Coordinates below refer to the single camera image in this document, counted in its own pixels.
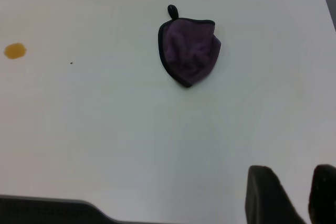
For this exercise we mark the orange liquid spill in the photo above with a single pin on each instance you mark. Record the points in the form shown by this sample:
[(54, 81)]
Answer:
[(15, 51)]

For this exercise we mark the purple cloth with black trim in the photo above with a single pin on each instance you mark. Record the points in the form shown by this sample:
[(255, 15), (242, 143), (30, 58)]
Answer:
[(189, 51)]

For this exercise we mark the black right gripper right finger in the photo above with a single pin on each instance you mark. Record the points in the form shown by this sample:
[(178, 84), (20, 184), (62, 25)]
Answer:
[(324, 195)]

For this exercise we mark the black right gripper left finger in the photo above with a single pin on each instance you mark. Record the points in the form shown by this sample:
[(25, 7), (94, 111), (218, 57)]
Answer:
[(267, 197)]

